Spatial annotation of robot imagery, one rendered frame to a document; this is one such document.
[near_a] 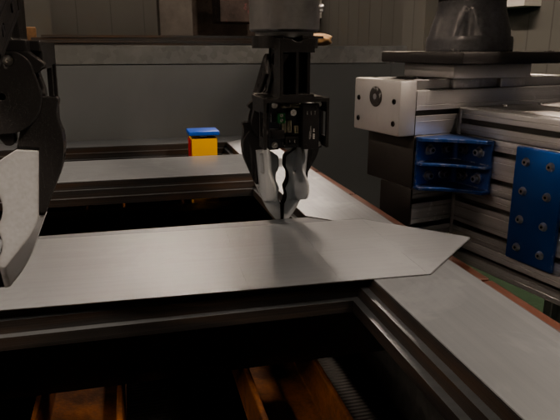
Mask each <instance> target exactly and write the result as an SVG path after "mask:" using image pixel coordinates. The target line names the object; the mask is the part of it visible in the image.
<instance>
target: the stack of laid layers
mask: <svg viewBox="0 0 560 420"><path fill-rule="evenodd" d="M169 157H188V144H168V145H146V146H124V147H80V148H66V156H65V161H64V162H72V161H92V160H111V159H130V158H169ZM241 196H254V197H255V198H256V199H257V201H258V202H259V203H260V204H261V205H262V207H263V208H264V209H265V210H266V211H267V213H268V214H269V215H270V216H271V217H272V220H261V221H249V222H225V223H214V224H202V225H190V226H178V227H155V228H143V229H131V230H119V231H107V232H85V233H72V234H60V235H48V236H38V239H41V238H68V237H81V236H96V235H109V234H124V233H150V232H164V231H178V230H192V229H206V228H232V227H244V226H257V225H269V224H281V223H306V222H320V221H330V220H324V219H319V218H314V217H305V216H304V215H303V214H302V213H301V212H300V211H299V210H298V209H297V208H296V209H295V211H294V212H293V214H292V215H291V217H290V218H284V219H275V218H274V217H273V216H272V215H271V213H270V212H269V211H268V210H267V208H266V207H265V205H264V203H263V200H262V198H261V196H260V194H259V192H258V190H257V187H256V185H255V183H254V181H253V179H252V176H251V174H250V173H249V174H233V175H217V176H200V177H168V178H152V179H135V180H118V181H102V182H70V183H57V185H56V187H55V189H54V192H53V195H52V198H51V201H50V203H49V205H48V208H61V207H76V206H89V205H103V204H118V203H145V202H159V201H172V200H187V199H200V198H228V197H241ZM350 312H353V313H354V314H355V315H356V316H357V318H358V319H359V320H360V321H361V322H362V324H363V325H364V326H365V327H366V328H367V330H368V331H369V332H370V333H371V334H372V335H373V336H374V337H375V338H376V339H377V341H378V342H379V343H380V344H381V345H382V347H383V348H384V349H385V350H386V352H387V353H388V354H389V355H390V356H391V358H392V359H393V360H394V361H395V362H396V364H397V365H398V366H399V367H400V368H401V369H402V370H403V371H404V372H405V373H406V375H407V376H408V377H409V378H410V379H411V381H412V382H413V383H414V384H415V385H416V387H417V388H418V389H419V390H420V391H421V393H422V394H423V395H424V396H425V397H426V399H427V400H428V401H429V402H430V403H431V404H432V405H433V406H434V407H435V408H436V410H437V411H438V412H439V413H440V414H441V416H442V417H443V418H444V419H445V420H521V419H520V418H519V417H518V416H517V415H516V414H515V413H514V412H513V411H512V410H511V409H510V408H509V407H507V406H506V405H505V404H504V403H503V402H502V401H501V400H500V399H499V398H498V397H497V396H496V395H495V394H493V393H492V392H491V391H490V390H489V389H488V388H487V387H486V386H485V385H484V384H483V383H482V382H481V381H479V380H478V379H477V378H476V377H475V376H474V375H473V374H472V373H471V372H470V371H469V370H468V369H467V368H466V367H464V366H463V365H462V364H461V363H460V362H459V361H458V360H457V359H456V358H455V357H454V356H453V355H452V354H451V353H450V352H449V351H448V350H447V349H446V348H445V347H444V346H443V345H442V344H441V343H440V342H439V341H437V340H436V339H435V338H434V337H433V336H432V335H431V334H430V333H429V332H428V331H427V330H426V329H425V328H424V327H422V326H421V325H420V324H419V323H418V322H417V321H416V320H415V319H414V318H413V317H412V316H411V315H410V314H408V313H407V312H406V311H405V310H404V309H403V308H402V307H401V306H400V305H399V304H398V303H397V302H396V301H394V300H393V299H392V298H391V297H390V296H389V295H388V294H387V293H386V292H385V291H384V290H383V289H382V288H381V287H379V286H378V285H377V284H376V283H375V282H374V281H373V280H365V281H356V282H337V283H328V284H318V285H309V286H300V287H282V288H273V289H263V290H254V291H244V292H225V293H214V294H204V295H194V296H184V297H164V298H154V299H143V300H133V301H123V302H104V303H94V304H83V305H73V306H62V307H43V308H33V309H23V310H12V311H2V312H0V352H2V351H10V350H18V349H24V348H39V347H46V346H54V345H62V344H69V343H84V342H91V341H98V340H106V339H114V338H128V337H136V336H143V335H151V334H158V333H172V332H180V331H187V330H195V329H203V328H217V327H224V326H232V325H239V324H247V323H261V322H269V321H277V320H284V319H291V318H305V317H313V316H321V315H328V314H336V313H350Z"/></svg>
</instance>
